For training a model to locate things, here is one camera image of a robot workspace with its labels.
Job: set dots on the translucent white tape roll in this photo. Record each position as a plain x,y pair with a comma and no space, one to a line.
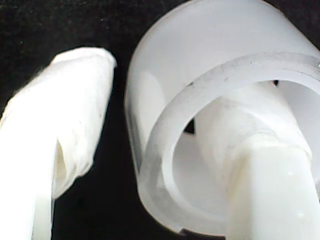
200,37

